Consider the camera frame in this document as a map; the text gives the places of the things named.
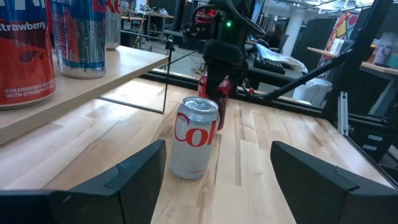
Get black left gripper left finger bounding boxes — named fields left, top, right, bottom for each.
left=0, top=140, right=167, bottom=224

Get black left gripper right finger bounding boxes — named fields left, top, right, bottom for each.
left=269, top=141, right=398, bottom=224

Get red and black Coca-Cola can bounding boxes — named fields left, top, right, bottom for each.
left=198, top=74, right=231, bottom=131

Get silver Diet Coke can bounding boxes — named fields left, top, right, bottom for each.
left=169, top=96, right=221, bottom=180
left=104, top=0, right=122, bottom=51

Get blue silver Red Bull can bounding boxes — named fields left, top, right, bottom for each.
left=49, top=0, right=107, bottom=80

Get red strawberry Fanta can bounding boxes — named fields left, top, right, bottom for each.
left=0, top=0, right=57, bottom=110

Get wooden shelf with black legs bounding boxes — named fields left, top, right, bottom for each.
left=0, top=29, right=174, bottom=147

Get black backlit keyboard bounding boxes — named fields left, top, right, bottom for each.
left=253, top=51, right=287, bottom=75

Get person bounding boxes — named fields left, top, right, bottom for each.
left=264, top=23, right=287, bottom=50

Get colourful poster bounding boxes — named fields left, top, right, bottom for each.
left=320, top=12, right=359, bottom=57

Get wooden background table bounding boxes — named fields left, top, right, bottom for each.
left=307, top=46, right=398, bottom=76

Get silver aluminium bracket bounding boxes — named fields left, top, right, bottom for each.
left=338, top=91, right=349, bottom=136

